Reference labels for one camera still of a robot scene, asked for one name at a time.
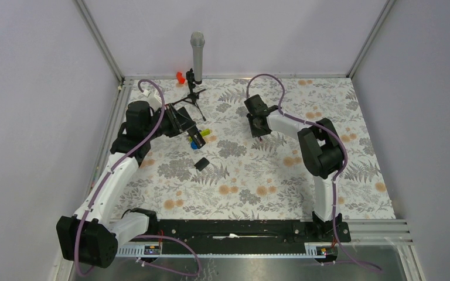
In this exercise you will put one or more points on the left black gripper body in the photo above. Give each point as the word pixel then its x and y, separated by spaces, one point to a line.
pixel 169 125

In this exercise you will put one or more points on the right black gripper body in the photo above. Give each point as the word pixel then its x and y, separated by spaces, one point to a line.
pixel 255 130

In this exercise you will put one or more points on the black battery cover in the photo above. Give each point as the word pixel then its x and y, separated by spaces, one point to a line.
pixel 201 164

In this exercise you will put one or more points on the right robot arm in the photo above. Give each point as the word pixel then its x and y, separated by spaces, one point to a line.
pixel 322 154

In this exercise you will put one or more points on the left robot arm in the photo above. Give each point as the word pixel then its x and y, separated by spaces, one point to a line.
pixel 88 236

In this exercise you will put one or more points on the black tripod mic stand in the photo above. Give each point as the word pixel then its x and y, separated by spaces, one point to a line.
pixel 193 96

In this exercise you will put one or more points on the orange plastic piece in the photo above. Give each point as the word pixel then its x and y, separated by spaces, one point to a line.
pixel 180 78

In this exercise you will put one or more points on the floral table mat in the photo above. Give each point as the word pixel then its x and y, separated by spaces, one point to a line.
pixel 265 178

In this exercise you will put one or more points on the grey microphone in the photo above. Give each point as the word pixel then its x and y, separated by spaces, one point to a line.
pixel 197 42

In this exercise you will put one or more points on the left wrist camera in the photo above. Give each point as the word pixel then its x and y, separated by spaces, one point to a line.
pixel 153 98

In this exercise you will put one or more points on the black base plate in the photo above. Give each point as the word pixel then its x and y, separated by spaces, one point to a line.
pixel 247 237

